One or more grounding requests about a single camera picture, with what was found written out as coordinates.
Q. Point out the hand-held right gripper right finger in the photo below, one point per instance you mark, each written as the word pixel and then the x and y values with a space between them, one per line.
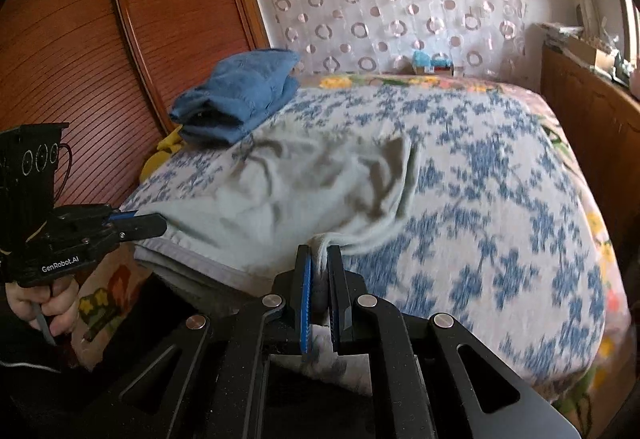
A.
pixel 335 314

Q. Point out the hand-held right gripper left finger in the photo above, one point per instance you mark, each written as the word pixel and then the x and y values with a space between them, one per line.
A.
pixel 306 304

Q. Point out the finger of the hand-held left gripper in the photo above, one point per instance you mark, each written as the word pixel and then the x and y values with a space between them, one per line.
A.
pixel 147 226
pixel 125 218

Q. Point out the grey pants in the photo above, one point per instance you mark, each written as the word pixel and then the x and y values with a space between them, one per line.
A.
pixel 300 189

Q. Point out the person's left forearm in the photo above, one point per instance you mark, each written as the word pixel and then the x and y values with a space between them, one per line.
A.
pixel 25 384

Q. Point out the person's left hand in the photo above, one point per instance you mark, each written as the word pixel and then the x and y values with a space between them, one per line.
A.
pixel 60 304

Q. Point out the yellow cloth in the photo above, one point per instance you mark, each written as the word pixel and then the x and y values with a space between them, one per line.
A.
pixel 160 154

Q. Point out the folded blue jeans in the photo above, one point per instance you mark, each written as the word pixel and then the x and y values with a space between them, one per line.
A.
pixel 240 89

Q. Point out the wooden wardrobe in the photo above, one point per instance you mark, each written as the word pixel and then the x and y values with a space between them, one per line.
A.
pixel 125 34

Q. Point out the small box with blue items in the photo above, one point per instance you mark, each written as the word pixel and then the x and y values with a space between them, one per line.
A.
pixel 435 64

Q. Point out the bed with flowered sheet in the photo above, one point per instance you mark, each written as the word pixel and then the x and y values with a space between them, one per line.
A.
pixel 607 269

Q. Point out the wooden cabinet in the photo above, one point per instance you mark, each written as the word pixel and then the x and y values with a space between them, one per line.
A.
pixel 590 119

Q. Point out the stack of papers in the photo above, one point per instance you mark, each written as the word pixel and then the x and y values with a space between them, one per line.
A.
pixel 562 31

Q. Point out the cardboard box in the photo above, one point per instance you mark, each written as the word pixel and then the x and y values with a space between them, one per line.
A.
pixel 595 55

